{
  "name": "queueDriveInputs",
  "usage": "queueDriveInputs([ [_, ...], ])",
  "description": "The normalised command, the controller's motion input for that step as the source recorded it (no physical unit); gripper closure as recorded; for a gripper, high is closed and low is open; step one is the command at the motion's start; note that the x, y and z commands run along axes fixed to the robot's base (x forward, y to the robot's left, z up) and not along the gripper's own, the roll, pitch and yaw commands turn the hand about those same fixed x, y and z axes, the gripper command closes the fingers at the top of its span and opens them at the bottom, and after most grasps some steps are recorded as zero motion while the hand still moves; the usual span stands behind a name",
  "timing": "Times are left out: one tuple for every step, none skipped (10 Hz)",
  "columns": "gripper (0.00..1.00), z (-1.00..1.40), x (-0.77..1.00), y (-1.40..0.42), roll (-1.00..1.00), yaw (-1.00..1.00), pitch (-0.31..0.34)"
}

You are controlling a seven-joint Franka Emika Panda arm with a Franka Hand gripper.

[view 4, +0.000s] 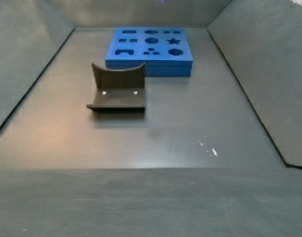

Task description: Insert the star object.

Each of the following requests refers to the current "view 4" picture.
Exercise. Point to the black curved plastic holder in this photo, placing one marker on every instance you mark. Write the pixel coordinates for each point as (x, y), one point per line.
(119, 88)

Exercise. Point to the blue shape sorter board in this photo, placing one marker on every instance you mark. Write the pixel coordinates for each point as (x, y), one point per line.
(159, 47)

